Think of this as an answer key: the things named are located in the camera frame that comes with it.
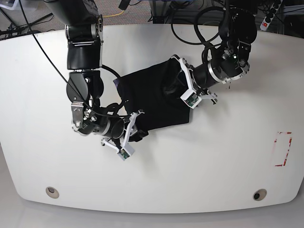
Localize black silver gripper image-left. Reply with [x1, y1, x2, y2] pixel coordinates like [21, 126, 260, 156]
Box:
[71, 102, 126, 139]

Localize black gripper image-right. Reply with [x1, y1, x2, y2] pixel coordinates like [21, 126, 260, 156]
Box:
[192, 42, 251, 89]

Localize black T-shirt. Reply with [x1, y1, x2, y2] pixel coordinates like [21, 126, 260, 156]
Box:
[114, 58, 190, 142]

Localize white power strip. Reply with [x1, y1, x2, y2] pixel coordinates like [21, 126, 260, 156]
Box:
[260, 0, 283, 31]

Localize red tape rectangle marking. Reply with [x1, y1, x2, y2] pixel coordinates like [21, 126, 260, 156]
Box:
[272, 132, 293, 167]

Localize black tripod stand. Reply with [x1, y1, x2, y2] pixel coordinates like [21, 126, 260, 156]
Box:
[0, 9, 54, 40]

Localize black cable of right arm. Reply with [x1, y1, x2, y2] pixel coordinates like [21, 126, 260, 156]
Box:
[19, 0, 124, 119]

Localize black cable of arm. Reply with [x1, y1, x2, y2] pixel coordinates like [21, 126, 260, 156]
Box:
[171, 6, 231, 62]
[19, 0, 124, 119]

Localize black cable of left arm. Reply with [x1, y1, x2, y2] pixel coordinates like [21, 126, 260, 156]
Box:
[171, 6, 231, 62]

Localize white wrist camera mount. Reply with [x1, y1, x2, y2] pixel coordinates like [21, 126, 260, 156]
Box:
[101, 109, 145, 161]
[171, 55, 218, 109]

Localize metal frame base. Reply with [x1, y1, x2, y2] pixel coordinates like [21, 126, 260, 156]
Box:
[148, 0, 224, 25]

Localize left table cable grommet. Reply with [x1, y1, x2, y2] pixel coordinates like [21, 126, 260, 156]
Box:
[46, 187, 59, 199]

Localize table cable grommet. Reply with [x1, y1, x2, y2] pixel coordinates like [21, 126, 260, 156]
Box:
[253, 189, 267, 201]
[46, 187, 59, 199]

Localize yellow cable on floor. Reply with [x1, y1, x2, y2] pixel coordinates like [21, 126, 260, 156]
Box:
[104, 9, 125, 19]

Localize right table cable grommet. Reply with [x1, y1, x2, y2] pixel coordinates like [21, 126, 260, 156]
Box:
[253, 189, 267, 201]

